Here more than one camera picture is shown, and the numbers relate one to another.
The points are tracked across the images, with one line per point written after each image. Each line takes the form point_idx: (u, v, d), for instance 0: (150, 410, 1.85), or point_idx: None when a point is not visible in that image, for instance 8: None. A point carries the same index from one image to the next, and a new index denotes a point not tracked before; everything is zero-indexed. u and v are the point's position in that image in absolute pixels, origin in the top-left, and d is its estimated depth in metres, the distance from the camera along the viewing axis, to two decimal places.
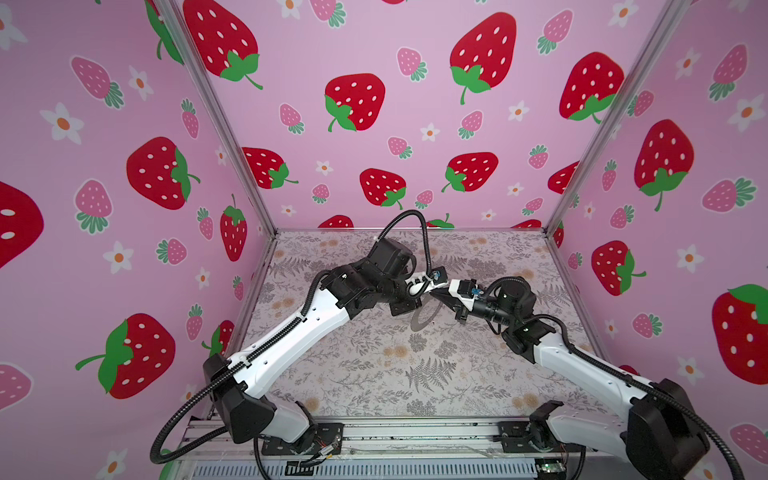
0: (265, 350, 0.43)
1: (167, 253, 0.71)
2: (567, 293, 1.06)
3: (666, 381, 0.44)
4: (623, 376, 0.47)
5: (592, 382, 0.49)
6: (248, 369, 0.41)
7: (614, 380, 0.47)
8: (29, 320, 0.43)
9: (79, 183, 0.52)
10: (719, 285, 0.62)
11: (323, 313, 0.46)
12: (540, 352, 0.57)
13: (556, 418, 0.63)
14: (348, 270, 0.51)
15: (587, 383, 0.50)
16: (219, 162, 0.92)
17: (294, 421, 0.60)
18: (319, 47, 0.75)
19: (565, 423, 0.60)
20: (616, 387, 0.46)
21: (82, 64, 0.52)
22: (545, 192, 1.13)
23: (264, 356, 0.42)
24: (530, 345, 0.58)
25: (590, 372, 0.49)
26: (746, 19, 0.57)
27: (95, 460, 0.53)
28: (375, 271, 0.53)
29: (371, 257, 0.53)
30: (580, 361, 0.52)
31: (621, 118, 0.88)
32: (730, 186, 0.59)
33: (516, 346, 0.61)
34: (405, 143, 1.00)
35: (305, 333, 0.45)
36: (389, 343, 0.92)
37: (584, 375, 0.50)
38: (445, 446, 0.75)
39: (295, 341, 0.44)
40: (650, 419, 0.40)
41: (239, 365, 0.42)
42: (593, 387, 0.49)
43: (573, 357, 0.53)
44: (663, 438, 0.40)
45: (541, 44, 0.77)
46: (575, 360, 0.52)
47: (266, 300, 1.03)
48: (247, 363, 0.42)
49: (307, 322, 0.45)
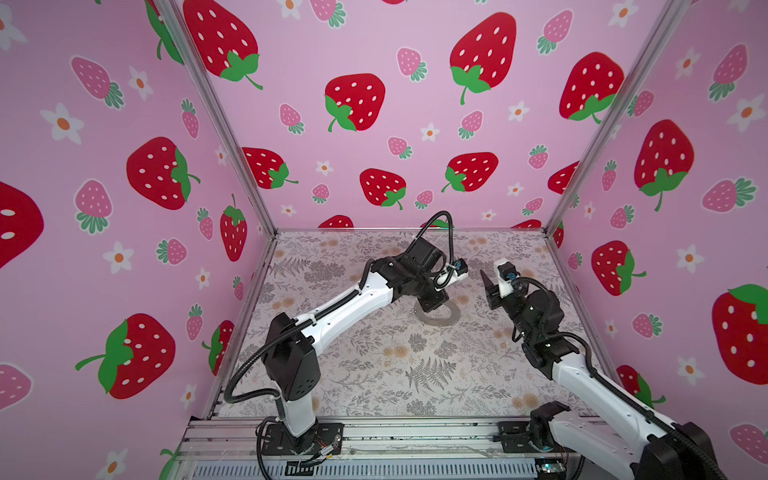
0: (327, 312, 0.50)
1: (167, 253, 0.71)
2: (567, 293, 1.06)
3: (689, 424, 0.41)
4: (644, 411, 0.46)
5: (608, 409, 0.48)
6: (314, 327, 0.47)
7: (633, 412, 0.46)
8: (29, 321, 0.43)
9: (79, 183, 0.52)
10: (719, 285, 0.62)
11: (377, 289, 0.54)
12: (559, 370, 0.56)
13: (562, 428, 0.61)
14: (394, 259, 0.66)
15: (603, 409, 0.49)
16: (219, 162, 0.92)
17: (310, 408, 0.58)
18: (319, 47, 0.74)
19: (574, 441, 0.58)
20: (634, 420, 0.45)
21: (82, 64, 0.52)
22: (546, 192, 1.13)
23: (327, 317, 0.49)
24: (550, 361, 0.58)
25: (608, 398, 0.49)
26: (746, 19, 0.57)
27: (95, 461, 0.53)
28: (413, 263, 0.62)
29: (410, 252, 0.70)
30: (597, 383, 0.51)
31: (621, 118, 0.88)
32: (730, 186, 0.59)
33: (535, 360, 0.60)
34: (405, 143, 1.00)
35: (363, 302, 0.52)
36: (389, 343, 0.92)
37: (598, 397, 0.50)
38: (445, 446, 0.75)
39: (352, 309, 0.51)
40: (665, 459, 0.39)
41: (308, 321, 0.48)
42: (605, 405, 0.48)
43: (593, 382, 0.52)
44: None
45: (541, 44, 0.77)
46: (595, 385, 0.51)
47: (266, 300, 1.03)
48: (314, 321, 0.48)
49: (363, 294, 0.53)
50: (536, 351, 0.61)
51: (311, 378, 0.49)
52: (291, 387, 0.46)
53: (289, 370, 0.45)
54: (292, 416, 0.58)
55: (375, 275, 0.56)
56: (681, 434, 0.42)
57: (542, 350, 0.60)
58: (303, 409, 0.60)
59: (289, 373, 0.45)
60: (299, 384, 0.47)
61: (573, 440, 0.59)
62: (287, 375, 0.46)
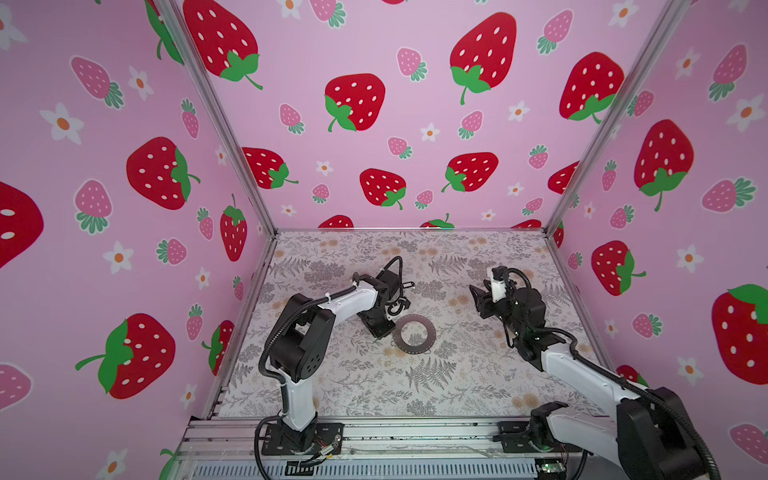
0: (338, 295, 0.60)
1: (167, 253, 0.71)
2: (567, 293, 1.06)
3: (662, 388, 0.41)
4: (619, 380, 0.49)
5: (590, 385, 0.51)
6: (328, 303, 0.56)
7: (610, 382, 0.49)
8: (29, 320, 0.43)
9: (79, 183, 0.52)
10: (719, 285, 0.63)
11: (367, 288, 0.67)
12: (547, 358, 0.60)
13: (555, 416, 0.64)
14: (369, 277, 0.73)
15: (588, 388, 0.51)
16: (219, 162, 0.92)
17: (311, 399, 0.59)
18: (318, 46, 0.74)
19: (566, 428, 0.60)
20: (610, 389, 0.47)
21: (82, 64, 0.52)
22: (546, 192, 1.13)
23: (337, 298, 0.59)
24: (539, 353, 0.62)
25: (589, 375, 0.52)
26: (746, 19, 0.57)
27: (95, 460, 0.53)
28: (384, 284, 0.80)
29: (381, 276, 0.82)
30: (580, 363, 0.55)
31: (621, 118, 0.88)
32: (730, 186, 0.59)
33: (526, 353, 0.64)
34: (405, 143, 1.00)
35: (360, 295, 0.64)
36: (389, 343, 0.92)
37: (581, 375, 0.52)
38: (445, 446, 0.75)
39: (353, 297, 0.62)
40: (638, 418, 0.42)
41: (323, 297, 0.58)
42: (589, 386, 0.51)
43: (576, 363, 0.55)
44: (650, 441, 0.41)
45: (541, 44, 0.77)
46: (579, 365, 0.54)
47: (266, 300, 1.03)
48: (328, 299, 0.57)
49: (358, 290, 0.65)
50: (527, 345, 0.65)
51: (319, 356, 0.53)
52: (303, 363, 0.49)
53: (305, 344, 0.50)
54: (295, 407, 0.59)
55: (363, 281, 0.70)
56: (650, 392, 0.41)
57: (533, 344, 0.64)
58: (304, 399, 0.61)
59: (307, 345, 0.50)
60: (311, 359, 0.51)
61: (566, 428, 0.60)
62: (298, 351, 0.51)
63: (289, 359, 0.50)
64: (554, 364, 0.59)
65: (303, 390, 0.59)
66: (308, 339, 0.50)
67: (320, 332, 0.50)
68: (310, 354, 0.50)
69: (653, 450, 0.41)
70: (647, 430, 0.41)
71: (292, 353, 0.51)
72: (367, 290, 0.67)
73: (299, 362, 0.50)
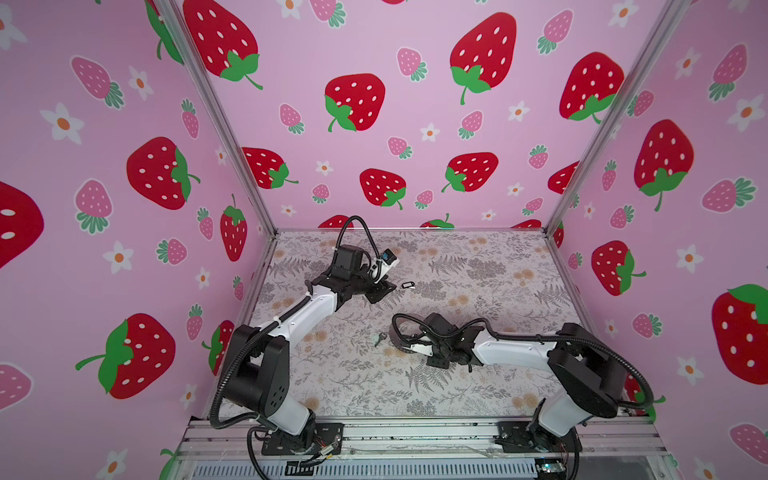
0: (290, 315, 0.53)
1: (167, 253, 0.71)
2: (567, 293, 1.06)
3: (567, 329, 0.50)
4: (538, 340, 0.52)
5: (521, 356, 0.54)
6: (280, 328, 0.50)
7: (534, 345, 0.52)
8: (29, 318, 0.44)
9: (79, 183, 0.52)
10: (719, 286, 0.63)
11: (325, 293, 0.61)
12: (480, 351, 0.61)
13: (547, 418, 0.62)
14: (328, 274, 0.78)
15: (518, 358, 0.55)
16: (219, 162, 0.92)
17: (295, 408, 0.61)
18: (318, 45, 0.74)
19: (555, 420, 0.60)
20: (536, 350, 0.51)
21: (82, 64, 0.52)
22: (546, 192, 1.13)
23: (290, 319, 0.52)
24: (472, 353, 0.63)
25: (517, 349, 0.54)
26: (746, 19, 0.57)
27: (95, 460, 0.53)
28: (341, 271, 0.70)
29: (336, 262, 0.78)
30: (505, 342, 0.57)
31: (621, 118, 0.88)
32: (730, 186, 0.59)
33: (462, 358, 0.65)
34: (405, 143, 1.00)
35: (315, 306, 0.57)
36: (389, 343, 0.92)
37: (513, 352, 0.55)
38: (445, 446, 0.75)
39: (310, 310, 0.56)
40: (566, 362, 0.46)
41: (274, 324, 0.50)
42: (522, 357, 0.54)
43: (501, 343, 0.58)
44: (581, 374, 0.45)
45: (541, 44, 0.77)
46: (504, 345, 0.57)
47: (266, 300, 1.03)
48: (280, 324, 0.50)
49: (315, 300, 0.59)
50: (457, 351, 0.66)
51: (282, 386, 0.48)
52: (267, 399, 0.45)
53: (262, 379, 0.45)
54: (283, 423, 0.58)
55: (318, 286, 0.63)
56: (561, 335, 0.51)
57: (463, 348, 0.64)
58: (290, 410, 0.59)
59: (262, 381, 0.45)
60: (274, 392, 0.46)
61: (551, 418, 0.61)
62: (258, 388, 0.45)
63: (250, 398, 0.45)
64: (488, 354, 0.60)
65: (285, 409, 0.57)
66: (264, 374, 0.45)
67: (277, 362, 0.45)
68: (272, 388, 0.45)
69: (592, 382, 0.45)
70: (576, 368, 0.46)
71: (253, 390, 0.45)
72: (324, 296, 0.61)
73: (262, 398, 0.44)
